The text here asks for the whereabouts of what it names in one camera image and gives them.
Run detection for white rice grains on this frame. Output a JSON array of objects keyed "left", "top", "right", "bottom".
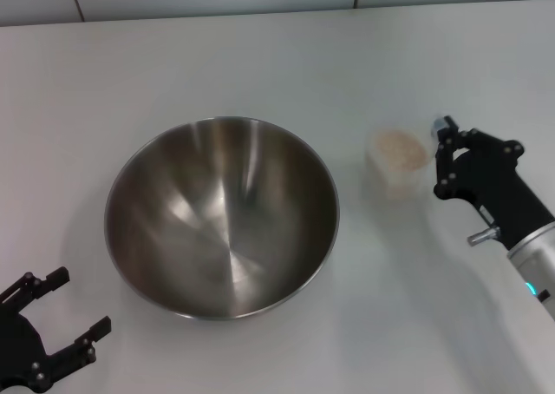
[{"left": 374, "top": 129, "right": 429, "bottom": 200}]

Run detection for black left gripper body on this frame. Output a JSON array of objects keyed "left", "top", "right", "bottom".
[{"left": 0, "top": 305, "right": 58, "bottom": 394}]

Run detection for stainless steel mixing bowl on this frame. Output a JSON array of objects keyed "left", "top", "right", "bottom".
[{"left": 103, "top": 115, "right": 341, "bottom": 322}]

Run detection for clear plastic cup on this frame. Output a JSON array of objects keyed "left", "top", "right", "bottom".
[{"left": 365, "top": 122, "right": 440, "bottom": 203}]

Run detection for silver metal connector plug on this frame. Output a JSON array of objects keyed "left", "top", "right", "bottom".
[{"left": 467, "top": 226, "right": 500, "bottom": 247}]

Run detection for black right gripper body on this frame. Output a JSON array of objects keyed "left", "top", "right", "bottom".
[{"left": 432, "top": 148, "right": 555, "bottom": 251}]

